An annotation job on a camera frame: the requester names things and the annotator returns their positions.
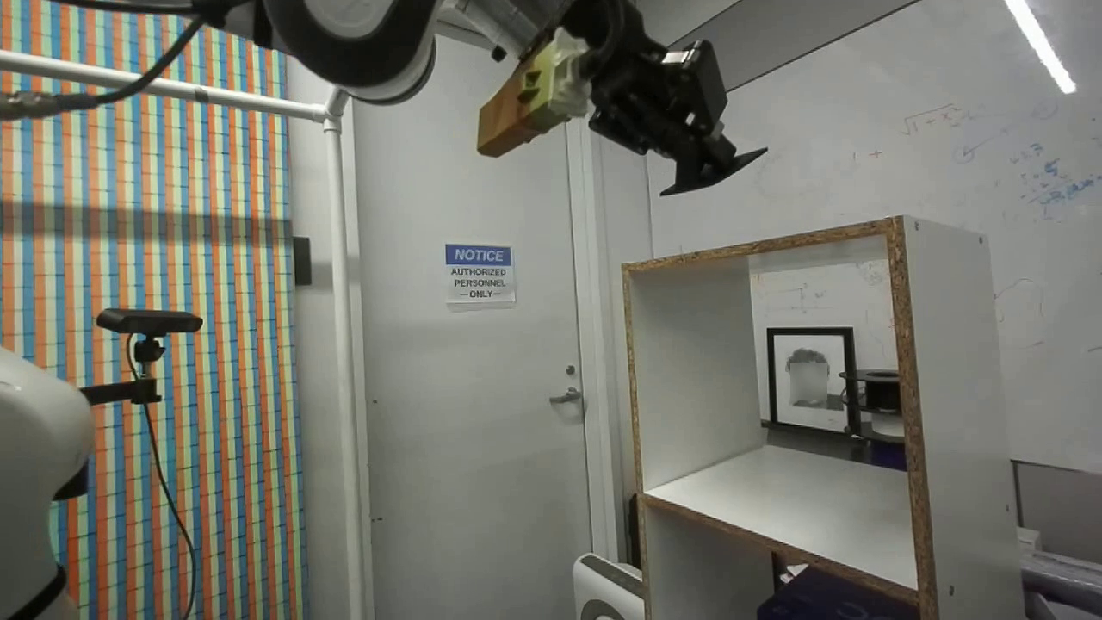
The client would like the white appliance near floor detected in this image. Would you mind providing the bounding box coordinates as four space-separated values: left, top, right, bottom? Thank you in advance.
573 550 645 620

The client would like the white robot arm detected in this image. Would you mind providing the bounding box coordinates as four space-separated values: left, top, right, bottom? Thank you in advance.
0 0 752 620

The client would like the blue notice sign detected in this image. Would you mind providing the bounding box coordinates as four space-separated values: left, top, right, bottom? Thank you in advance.
443 244 518 308

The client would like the black wall switch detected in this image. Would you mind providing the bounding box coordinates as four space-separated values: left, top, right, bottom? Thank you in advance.
294 239 314 288

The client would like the framed black-and-white portrait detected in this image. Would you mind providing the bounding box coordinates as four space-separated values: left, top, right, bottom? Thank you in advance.
767 329 856 435

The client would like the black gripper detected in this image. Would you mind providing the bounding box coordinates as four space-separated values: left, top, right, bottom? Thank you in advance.
563 0 760 198

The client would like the white horizontal pipe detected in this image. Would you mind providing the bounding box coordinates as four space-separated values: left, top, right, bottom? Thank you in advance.
0 52 349 123

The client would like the grey bin at right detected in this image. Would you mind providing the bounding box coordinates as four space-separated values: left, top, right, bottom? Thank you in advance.
1013 462 1102 620

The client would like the black device behind shelf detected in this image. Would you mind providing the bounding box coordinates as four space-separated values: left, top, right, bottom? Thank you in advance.
859 371 901 443

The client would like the dark blue box under shelf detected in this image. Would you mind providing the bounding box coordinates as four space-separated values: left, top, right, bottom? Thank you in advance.
759 569 920 620

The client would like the white particleboard shelf unit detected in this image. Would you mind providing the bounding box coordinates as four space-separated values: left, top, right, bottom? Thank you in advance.
622 219 1023 620

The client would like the metal door handle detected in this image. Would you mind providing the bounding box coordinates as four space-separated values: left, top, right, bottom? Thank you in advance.
548 391 587 409

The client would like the black camera on stand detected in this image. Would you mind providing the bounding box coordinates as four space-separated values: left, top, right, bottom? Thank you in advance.
78 308 206 620

